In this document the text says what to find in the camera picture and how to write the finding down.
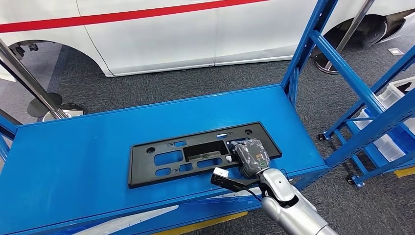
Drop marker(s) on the white car red stripe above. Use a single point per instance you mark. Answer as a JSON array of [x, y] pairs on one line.
[[146, 42]]

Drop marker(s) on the chrome stanchion post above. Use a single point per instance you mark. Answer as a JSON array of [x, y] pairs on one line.
[[73, 110], [324, 65]]

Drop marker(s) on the dark round stanchion base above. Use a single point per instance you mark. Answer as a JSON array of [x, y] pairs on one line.
[[43, 105]]

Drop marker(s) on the black plastic plate bracket part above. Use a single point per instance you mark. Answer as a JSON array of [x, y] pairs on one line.
[[142, 168]]

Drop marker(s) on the small white floor plate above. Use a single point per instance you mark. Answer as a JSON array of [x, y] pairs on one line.
[[396, 52]]

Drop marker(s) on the blue metal shelf rack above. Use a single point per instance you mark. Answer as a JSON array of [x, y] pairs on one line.
[[81, 168], [397, 69]]

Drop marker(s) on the yellow floor tape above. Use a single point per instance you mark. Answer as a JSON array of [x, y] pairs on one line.
[[201, 225], [405, 172]]

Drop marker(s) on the blue plastic crate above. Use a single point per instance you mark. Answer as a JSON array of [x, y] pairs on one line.
[[405, 139]]

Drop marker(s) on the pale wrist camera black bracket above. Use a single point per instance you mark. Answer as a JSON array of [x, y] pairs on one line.
[[223, 176]]

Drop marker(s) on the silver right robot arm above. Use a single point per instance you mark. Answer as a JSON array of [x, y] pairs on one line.
[[291, 207]]

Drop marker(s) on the white plastic crate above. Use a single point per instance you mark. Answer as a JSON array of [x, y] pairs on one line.
[[392, 92], [385, 149], [129, 219]]

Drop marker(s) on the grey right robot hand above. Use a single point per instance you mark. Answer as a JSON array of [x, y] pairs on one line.
[[253, 159]]

